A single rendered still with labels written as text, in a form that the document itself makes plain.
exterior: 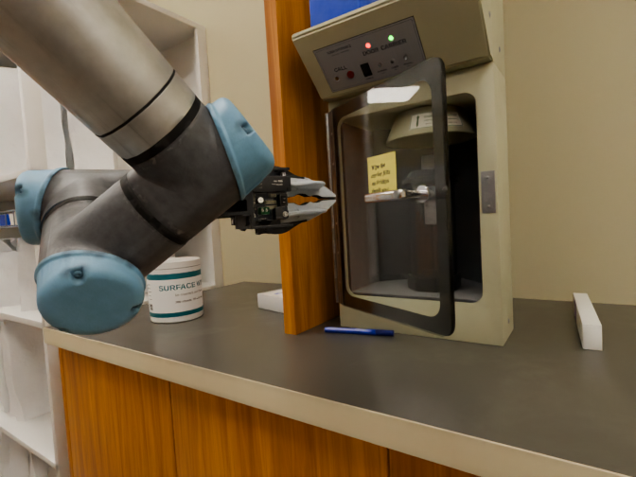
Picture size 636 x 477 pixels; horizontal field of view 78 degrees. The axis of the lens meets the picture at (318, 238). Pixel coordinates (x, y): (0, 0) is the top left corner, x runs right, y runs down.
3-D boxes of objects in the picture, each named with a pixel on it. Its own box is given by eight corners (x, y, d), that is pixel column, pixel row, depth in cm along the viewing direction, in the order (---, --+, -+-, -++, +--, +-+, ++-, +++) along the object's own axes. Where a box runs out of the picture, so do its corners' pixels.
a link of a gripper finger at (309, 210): (354, 219, 53) (291, 222, 49) (331, 220, 58) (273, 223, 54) (352, 196, 53) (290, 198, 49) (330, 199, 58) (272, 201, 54)
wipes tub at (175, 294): (183, 309, 111) (179, 256, 110) (214, 313, 103) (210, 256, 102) (139, 320, 100) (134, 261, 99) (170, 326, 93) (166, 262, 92)
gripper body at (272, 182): (298, 228, 47) (195, 236, 42) (271, 228, 55) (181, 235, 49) (294, 164, 47) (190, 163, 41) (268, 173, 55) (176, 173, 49)
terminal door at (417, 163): (342, 304, 83) (331, 111, 81) (455, 339, 56) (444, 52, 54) (339, 304, 83) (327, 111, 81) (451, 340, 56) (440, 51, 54)
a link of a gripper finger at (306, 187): (352, 196, 53) (290, 198, 49) (330, 199, 58) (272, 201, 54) (351, 172, 53) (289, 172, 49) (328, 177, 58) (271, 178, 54)
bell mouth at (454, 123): (406, 151, 93) (405, 128, 92) (486, 139, 83) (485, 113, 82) (372, 142, 78) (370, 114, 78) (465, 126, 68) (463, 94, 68)
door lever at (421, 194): (388, 205, 66) (387, 189, 66) (430, 202, 58) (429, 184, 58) (362, 206, 64) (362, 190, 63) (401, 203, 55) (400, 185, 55)
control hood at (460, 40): (326, 103, 82) (324, 54, 82) (495, 61, 64) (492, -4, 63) (292, 90, 73) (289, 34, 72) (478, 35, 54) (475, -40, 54)
